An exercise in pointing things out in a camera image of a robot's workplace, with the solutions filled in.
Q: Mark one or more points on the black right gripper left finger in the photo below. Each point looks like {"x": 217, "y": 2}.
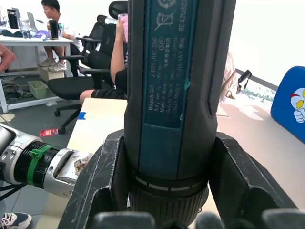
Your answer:
{"x": 95, "y": 181}

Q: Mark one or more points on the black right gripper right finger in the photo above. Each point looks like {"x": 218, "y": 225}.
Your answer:
{"x": 240, "y": 181}

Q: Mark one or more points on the dark green Bosch electric screwdriver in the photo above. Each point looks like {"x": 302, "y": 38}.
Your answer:
{"x": 166, "y": 95}

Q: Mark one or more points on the green zip tie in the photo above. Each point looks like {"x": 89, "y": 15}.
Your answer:
{"x": 33, "y": 164}

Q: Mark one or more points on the blue tape strip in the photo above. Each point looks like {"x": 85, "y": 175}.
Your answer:
{"x": 83, "y": 116}

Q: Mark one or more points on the red packet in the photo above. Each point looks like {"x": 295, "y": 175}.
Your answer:
{"x": 48, "y": 132}

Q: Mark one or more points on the grey white sneaker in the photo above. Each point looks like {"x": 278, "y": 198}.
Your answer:
{"x": 14, "y": 220}

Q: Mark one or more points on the blue cartoon print chair back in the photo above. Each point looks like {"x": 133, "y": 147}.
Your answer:
{"x": 289, "y": 105}

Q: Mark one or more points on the black office chair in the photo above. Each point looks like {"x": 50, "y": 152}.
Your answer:
{"x": 71, "y": 87}
{"x": 118, "y": 8}
{"x": 95, "y": 33}

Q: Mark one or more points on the beige bag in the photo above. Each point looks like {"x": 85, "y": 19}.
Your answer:
{"x": 227, "y": 78}

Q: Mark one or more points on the green plastic bin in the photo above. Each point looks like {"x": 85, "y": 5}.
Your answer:
{"x": 38, "y": 88}

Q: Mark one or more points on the white footrest box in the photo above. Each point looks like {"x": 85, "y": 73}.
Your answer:
{"x": 51, "y": 74}

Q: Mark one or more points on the seated person holding phone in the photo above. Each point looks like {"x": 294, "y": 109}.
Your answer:
{"x": 116, "y": 62}

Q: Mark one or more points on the white office desk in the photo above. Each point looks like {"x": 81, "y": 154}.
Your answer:
{"x": 31, "y": 41}

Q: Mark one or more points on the black tumbler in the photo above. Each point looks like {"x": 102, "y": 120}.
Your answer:
{"x": 13, "y": 19}
{"x": 53, "y": 29}

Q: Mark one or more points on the seated person in white shirt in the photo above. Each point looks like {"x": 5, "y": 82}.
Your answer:
{"x": 57, "y": 26}

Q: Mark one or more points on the pink smartphone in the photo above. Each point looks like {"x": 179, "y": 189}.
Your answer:
{"x": 124, "y": 23}

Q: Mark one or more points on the clear water bottle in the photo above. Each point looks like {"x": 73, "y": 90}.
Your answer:
{"x": 25, "y": 29}

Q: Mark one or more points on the grey laptop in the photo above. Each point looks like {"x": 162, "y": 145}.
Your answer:
{"x": 32, "y": 21}

